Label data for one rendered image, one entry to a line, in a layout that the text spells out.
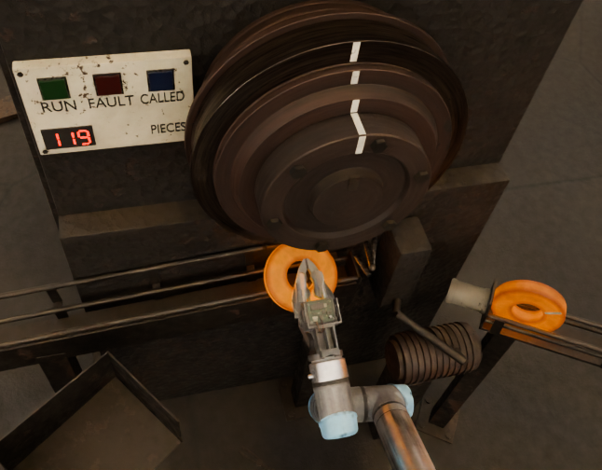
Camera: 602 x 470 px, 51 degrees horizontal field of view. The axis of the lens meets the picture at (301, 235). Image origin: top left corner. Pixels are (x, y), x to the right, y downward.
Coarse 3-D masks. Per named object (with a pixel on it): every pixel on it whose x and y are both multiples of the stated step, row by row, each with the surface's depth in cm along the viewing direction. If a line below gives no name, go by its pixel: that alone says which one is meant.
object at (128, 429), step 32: (96, 384) 126; (128, 384) 126; (32, 416) 113; (64, 416) 123; (96, 416) 126; (128, 416) 126; (160, 416) 122; (0, 448) 111; (32, 448) 121; (64, 448) 122; (96, 448) 122; (128, 448) 123; (160, 448) 123
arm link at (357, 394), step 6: (354, 390) 134; (360, 390) 134; (312, 396) 135; (354, 396) 132; (360, 396) 132; (312, 402) 131; (354, 402) 132; (360, 402) 132; (312, 408) 130; (360, 408) 131; (312, 414) 133; (360, 414) 132; (318, 420) 129; (360, 420) 132
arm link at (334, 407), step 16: (320, 384) 123; (336, 384) 122; (320, 400) 123; (336, 400) 121; (352, 400) 124; (320, 416) 123; (336, 416) 121; (352, 416) 122; (336, 432) 120; (352, 432) 121
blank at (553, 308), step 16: (512, 288) 135; (528, 288) 133; (544, 288) 133; (496, 304) 140; (512, 304) 138; (544, 304) 134; (560, 304) 133; (528, 320) 141; (544, 320) 138; (560, 320) 136
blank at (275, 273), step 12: (276, 252) 132; (288, 252) 132; (300, 252) 133; (312, 252) 134; (324, 252) 134; (276, 264) 132; (288, 264) 132; (324, 264) 134; (264, 276) 133; (276, 276) 131; (324, 276) 134; (336, 276) 134; (276, 288) 131; (288, 288) 132; (312, 288) 133; (276, 300) 131; (288, 300) 131
